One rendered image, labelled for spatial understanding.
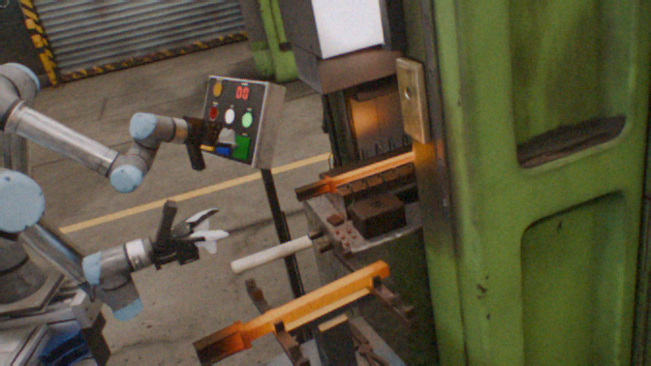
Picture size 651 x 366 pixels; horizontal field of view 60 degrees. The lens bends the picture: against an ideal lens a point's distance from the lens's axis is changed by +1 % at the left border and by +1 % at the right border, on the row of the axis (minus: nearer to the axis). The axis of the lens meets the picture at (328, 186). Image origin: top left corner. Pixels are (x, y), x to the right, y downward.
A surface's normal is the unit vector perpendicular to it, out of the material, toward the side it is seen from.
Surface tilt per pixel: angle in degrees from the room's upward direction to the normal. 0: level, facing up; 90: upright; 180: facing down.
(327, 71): 90
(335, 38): 90
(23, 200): 86
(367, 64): 90
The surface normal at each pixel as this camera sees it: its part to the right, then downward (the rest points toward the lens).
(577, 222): 0.34, 0.36
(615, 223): -0.87, 0.35
